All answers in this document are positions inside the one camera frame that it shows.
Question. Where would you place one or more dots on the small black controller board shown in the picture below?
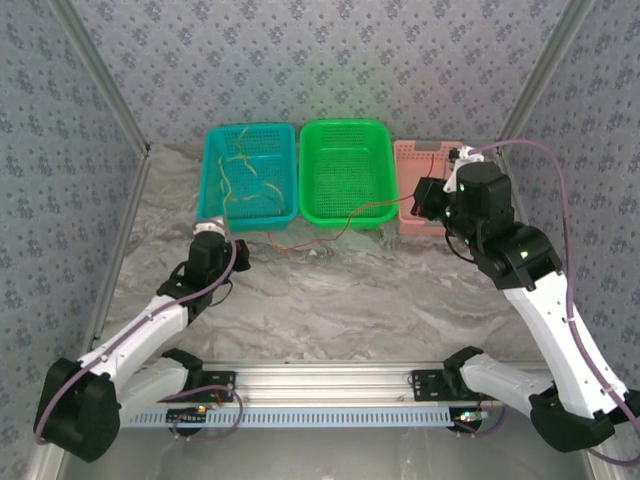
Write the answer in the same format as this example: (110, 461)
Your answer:
(187, 416)
(470, 419)

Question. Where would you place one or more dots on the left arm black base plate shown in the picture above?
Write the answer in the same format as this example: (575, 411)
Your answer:
(225, 382)

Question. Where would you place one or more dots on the aluminium table side rail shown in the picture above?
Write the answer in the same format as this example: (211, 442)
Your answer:
(118, 250)

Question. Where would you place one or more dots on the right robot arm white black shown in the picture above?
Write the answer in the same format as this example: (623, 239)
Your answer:
(550, 325)

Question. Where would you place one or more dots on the grey sheet metal panel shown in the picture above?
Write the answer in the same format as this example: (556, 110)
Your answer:
(320, 455)

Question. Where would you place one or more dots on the aluminium mounting rail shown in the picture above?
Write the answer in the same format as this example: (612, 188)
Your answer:
(320, 382)

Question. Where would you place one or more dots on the pink plastic basket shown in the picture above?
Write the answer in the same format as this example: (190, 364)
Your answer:
(407, 160)

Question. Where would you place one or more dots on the teal plastic basket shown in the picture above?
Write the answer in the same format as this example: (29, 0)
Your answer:
(270, 150)

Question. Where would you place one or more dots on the green plastic basket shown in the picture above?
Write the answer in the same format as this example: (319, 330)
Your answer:
(345, 165)

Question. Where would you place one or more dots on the aluminium frame post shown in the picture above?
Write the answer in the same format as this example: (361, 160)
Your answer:
(555, 50)
(107, 80)

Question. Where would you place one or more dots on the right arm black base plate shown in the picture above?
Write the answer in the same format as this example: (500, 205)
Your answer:
(425, 385)

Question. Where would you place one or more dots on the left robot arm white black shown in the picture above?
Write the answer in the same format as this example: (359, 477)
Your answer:
(135, 330)

